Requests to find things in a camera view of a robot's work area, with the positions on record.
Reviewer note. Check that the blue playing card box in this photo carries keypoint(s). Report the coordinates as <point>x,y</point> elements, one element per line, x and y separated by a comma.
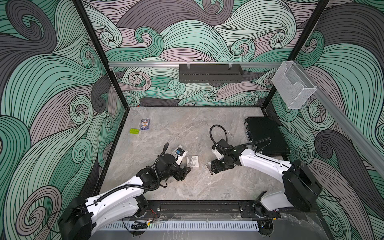
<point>145,124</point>

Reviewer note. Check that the clear acrylic wall holder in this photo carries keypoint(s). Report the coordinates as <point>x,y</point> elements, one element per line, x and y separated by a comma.
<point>293,84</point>

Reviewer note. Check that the white slotted cable duct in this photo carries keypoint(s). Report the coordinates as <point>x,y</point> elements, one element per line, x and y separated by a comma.
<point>206,225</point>

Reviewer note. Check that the green toy building brick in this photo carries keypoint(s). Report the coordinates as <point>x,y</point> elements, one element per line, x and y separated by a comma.
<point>134,131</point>

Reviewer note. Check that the aluminium wall rail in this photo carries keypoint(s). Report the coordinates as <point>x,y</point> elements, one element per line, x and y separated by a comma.
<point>151,64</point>
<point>356,106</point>

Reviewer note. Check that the black corner frame post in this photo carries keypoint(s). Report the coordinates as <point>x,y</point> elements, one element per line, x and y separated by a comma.
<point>95,41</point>

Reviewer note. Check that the black case on table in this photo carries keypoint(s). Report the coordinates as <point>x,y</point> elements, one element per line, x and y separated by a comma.
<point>259,128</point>

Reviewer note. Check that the aluminium wall rail back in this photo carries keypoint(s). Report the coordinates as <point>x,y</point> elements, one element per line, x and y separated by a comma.
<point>151,64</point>

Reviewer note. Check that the right black corner post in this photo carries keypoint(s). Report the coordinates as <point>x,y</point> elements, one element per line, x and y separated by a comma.
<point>309,27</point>

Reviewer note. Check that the white jewelry box base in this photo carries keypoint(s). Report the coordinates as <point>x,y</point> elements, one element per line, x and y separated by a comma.
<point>209,168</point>

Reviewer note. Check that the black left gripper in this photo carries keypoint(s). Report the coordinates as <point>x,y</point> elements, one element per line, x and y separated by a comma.
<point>181,173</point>

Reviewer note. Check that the aluminium wall rail right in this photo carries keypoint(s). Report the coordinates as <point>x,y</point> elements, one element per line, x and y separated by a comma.
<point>356,106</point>

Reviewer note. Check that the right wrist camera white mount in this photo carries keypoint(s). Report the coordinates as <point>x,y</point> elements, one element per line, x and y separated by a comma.
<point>218,152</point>

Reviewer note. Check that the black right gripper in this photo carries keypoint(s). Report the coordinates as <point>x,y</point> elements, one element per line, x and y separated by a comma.
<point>215,167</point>

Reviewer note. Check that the black wall tray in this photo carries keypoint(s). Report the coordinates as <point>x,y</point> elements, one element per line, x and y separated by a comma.
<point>210,74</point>

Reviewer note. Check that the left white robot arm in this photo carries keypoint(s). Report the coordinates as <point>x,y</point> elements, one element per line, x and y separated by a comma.
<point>83,217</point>

